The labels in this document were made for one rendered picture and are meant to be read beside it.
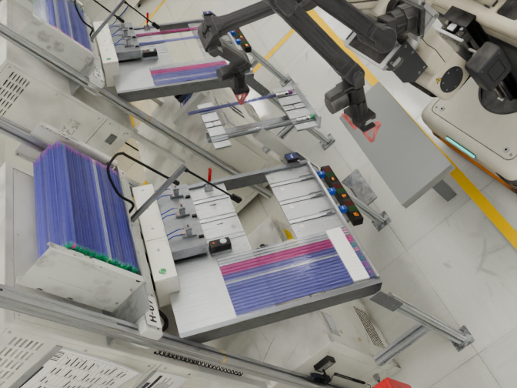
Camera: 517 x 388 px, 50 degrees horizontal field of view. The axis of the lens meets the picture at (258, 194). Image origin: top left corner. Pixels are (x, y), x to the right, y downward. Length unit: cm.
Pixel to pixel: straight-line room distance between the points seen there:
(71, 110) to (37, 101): 16
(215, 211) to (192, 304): 45
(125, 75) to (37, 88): 47
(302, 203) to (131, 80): 122
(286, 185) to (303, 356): 68
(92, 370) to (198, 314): 37
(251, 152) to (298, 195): 108
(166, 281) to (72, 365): 38
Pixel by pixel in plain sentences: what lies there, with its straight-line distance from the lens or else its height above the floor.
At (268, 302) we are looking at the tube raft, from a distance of 189.
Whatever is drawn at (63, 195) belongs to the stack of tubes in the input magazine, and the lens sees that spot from 180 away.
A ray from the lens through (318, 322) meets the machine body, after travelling 222.
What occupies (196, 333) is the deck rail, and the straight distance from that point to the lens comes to 183.
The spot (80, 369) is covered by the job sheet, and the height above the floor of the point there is 141.
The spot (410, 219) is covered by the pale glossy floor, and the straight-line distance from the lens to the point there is 289.
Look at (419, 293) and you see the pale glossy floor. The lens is 274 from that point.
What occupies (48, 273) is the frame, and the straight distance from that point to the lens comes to 165.
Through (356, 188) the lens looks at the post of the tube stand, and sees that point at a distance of 313.
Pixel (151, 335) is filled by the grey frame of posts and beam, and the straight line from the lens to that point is 171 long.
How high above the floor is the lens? 237
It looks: 41 degrees down
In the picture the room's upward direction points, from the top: 59 degrees counter-clockwise
